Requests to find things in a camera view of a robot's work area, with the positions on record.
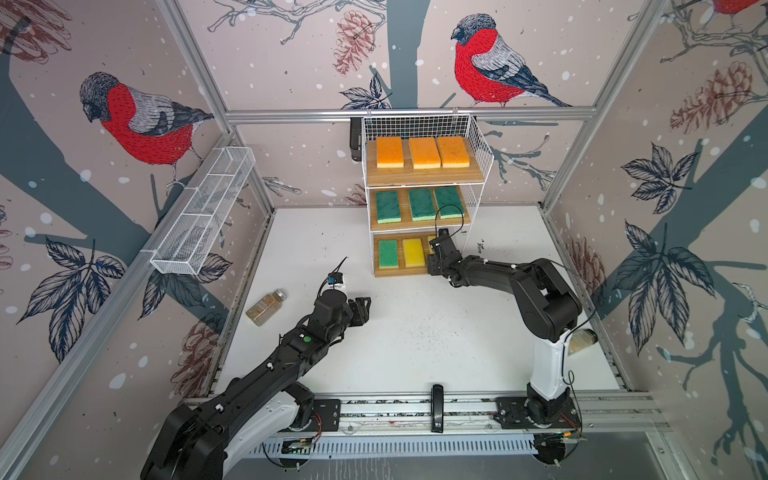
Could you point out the top wooden shelf board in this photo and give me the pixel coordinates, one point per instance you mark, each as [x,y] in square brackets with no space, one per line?
[408,177]

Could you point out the bottom wooden shelf board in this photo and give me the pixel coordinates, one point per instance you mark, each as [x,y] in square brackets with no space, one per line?
[402,270]

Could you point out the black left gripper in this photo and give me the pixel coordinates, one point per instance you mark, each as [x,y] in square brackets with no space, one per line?
[359,311]

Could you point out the black box behind shelf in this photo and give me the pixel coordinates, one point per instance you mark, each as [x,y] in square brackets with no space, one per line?
[355,139]

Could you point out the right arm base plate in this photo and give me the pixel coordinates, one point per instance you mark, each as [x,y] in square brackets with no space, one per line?
[519,413]

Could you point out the white wire three-tier shelf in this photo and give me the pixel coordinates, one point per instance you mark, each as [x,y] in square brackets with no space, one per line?
[419,126]

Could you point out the yellow sponge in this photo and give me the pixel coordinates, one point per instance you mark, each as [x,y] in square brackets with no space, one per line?
[413,251]

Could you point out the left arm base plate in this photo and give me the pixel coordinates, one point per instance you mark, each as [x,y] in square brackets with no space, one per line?
[319,415]

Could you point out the black handle on rail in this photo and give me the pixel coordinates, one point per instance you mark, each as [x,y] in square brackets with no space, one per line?
[437,409]

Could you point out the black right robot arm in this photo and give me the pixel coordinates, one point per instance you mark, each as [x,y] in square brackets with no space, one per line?
[548,307]

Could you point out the light green sponge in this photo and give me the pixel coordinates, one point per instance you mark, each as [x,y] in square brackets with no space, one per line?
[388,254]

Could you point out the white wire wall basket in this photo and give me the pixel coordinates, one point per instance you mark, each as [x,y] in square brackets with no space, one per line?
[189,241]

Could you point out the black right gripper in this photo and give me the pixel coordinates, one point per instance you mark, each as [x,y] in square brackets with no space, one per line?
[431,265]

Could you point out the orange sponge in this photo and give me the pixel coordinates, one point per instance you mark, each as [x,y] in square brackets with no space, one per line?
[424,153]
[453,152]
[389,153]

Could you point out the dark green sponge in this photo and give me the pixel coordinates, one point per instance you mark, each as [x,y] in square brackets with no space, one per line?
[387,207]
[449,202]
[421,204]

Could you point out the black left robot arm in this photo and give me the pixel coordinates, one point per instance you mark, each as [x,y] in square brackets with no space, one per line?
[207,441]

